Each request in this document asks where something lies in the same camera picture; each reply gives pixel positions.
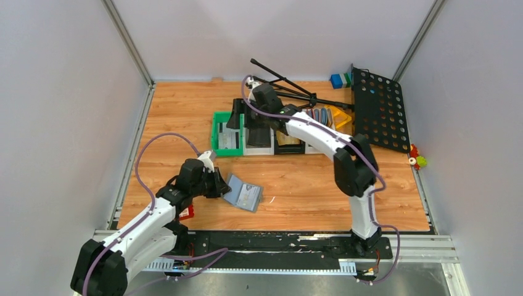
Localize green plastic bin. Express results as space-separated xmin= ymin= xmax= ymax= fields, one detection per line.
xmin=211 ymin=112 xmax=244 ymax=157

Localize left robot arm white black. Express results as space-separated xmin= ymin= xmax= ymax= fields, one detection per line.
xmin=70 ymin=158 xmax=231 ymax=295

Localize white cards in green bin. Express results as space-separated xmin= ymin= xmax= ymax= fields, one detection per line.
xmin=218 ymin=123 xmax=240 ymax=150

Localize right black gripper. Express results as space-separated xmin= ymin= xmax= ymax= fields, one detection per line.
xmin=228 ymin=99 xmax=270 ymax=130

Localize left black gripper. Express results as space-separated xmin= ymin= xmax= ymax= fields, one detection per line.
xmin=191 ymin=166 xmax=232 ymax=198

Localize blue green toy blocks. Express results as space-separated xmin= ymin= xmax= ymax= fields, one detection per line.
xmin=329 ymin=73 xmax=353 ymax=89

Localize grey card holder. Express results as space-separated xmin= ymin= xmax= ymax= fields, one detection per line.
xmin=223 ymin=173 xmax=263 ymax=213

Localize black music stand tripod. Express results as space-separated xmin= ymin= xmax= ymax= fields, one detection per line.
xmin=250 ymin=58 xmax=355 ymax=111

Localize white plastic bin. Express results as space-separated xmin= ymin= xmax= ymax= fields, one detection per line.
xmin=243 ymin=109 xmax=273 ymax=156

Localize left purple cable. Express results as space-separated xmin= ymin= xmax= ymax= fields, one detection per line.
xmin=81 ymin=132 xmax=203 ymax=296

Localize yellow triangle frame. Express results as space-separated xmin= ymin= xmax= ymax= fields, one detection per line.
xmin=325 ymin=105 xmax=352 ymax=131

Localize red toy brick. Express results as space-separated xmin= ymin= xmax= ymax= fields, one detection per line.
xmin=179 ymin=205 xmax=194 ymax=220

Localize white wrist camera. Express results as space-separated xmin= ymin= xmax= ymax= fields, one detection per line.
xmin=246 ymin=78 xmax=262 ymax=92
xmin=197 ymin=150 xmax=216 ymax=172

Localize black perforated stand plate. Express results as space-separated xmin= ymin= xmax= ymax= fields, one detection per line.
xmin=350 ymin=67 xmax=411 ymax=154

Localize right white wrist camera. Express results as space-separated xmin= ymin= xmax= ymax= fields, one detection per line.
xmin=246 ymin=78 xmax=262 ymax=92

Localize yellow brown packet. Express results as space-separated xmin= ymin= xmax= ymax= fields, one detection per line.
xmin=276 ymin=131 xmax=301 ymax=146

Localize small colourful toy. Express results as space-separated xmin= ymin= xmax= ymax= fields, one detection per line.
xmin=408 ymin=144 xmax=427 ymax=170

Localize white bin with wallets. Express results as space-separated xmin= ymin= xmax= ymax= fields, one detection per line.
xmin=303 ymin=107 xmax=336 ymax=154

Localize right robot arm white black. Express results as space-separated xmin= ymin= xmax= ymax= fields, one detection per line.
xmin=227 ymin=76 xmax=382 ymax=258

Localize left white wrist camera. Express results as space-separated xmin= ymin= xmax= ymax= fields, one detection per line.
xmin=197 ymin=150 xmax=216 ymax=172

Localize black plastic bin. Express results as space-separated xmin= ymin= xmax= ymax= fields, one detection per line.
xmin=271 ymin=118 xmax=305 ymax=155

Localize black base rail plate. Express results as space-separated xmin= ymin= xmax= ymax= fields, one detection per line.
xmin=94 ymin=229 xmax=403 ymax=276

